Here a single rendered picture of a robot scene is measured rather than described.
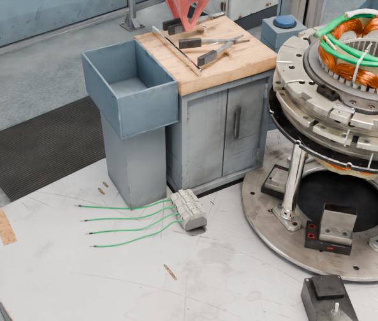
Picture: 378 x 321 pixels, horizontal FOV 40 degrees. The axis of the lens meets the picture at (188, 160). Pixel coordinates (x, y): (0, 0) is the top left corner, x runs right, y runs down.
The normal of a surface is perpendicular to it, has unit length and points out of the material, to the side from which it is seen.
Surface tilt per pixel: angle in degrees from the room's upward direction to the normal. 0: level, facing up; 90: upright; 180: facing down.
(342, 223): 90
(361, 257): 0
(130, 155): 90
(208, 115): 90
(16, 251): 0
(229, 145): 90
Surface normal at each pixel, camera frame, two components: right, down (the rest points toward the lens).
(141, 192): 0.48, 0.58
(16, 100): 0.01, -0.76
